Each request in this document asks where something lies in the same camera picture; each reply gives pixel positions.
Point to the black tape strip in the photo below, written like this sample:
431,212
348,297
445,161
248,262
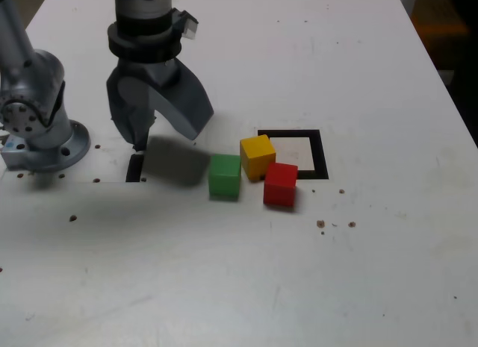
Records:
133,169

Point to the red cube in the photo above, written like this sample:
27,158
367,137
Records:
280,184

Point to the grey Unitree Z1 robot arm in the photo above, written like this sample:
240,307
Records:
37,86

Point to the small gripper camera box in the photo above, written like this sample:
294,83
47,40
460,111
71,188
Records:
188,24

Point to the green cube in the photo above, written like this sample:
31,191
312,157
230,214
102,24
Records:
224,177

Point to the black tape square outline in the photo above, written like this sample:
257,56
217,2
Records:
321,156

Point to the yellow cube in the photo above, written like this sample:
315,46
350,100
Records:
255,156

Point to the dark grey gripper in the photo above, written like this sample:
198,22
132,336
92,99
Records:
157,72

